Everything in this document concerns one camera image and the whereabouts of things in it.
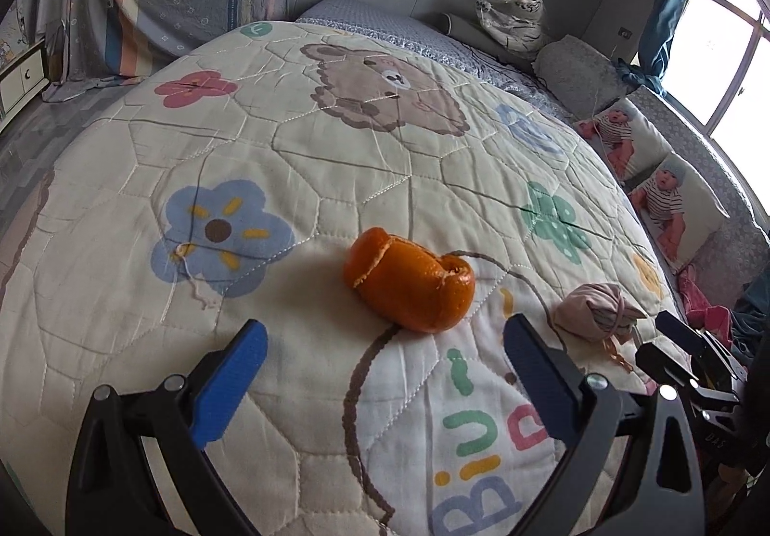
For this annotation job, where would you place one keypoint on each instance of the white drawer cabinet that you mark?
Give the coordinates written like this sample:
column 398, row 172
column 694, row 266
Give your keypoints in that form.
column 22, row 80

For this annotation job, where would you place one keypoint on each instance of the left blue curtain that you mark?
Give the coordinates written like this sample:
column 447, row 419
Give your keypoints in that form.
column 654, row 48

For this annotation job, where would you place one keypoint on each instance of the baby print pillow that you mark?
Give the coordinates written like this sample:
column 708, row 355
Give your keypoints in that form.
column 627, row 141
column 682, row 209

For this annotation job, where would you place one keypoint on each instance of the left baby print pillow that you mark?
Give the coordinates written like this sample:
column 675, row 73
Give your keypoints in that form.
column 627, row 141

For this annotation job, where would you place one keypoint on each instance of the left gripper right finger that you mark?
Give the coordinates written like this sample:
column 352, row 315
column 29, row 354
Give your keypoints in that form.
column 657, row 490

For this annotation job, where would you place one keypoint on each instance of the pink face mask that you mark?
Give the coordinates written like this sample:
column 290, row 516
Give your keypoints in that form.
column 600, row 313

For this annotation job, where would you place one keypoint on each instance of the window with metal frame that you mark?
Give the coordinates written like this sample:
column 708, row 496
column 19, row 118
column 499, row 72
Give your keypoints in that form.
column 718, row 75

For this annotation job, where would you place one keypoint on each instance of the right baby print pillow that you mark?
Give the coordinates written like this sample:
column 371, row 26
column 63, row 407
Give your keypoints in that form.
column 682, row 209

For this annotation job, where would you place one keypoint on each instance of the grey bolster pillow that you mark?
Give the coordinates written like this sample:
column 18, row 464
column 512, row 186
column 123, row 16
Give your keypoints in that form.
column 471, row 35

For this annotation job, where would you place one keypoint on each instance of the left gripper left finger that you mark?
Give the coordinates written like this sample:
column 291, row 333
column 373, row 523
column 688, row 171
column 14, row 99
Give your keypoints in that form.
column 111, row 487

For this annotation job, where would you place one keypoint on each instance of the orange peel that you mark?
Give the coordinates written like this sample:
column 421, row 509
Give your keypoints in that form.
column 407, row 284

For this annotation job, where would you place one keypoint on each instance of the cartoon patterned quilt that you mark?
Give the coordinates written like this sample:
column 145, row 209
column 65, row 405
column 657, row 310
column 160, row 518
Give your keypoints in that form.
column 230, row 186

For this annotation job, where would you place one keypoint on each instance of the white tiger plush toy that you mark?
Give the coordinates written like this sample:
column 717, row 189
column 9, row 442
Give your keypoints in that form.
column 516, row 24

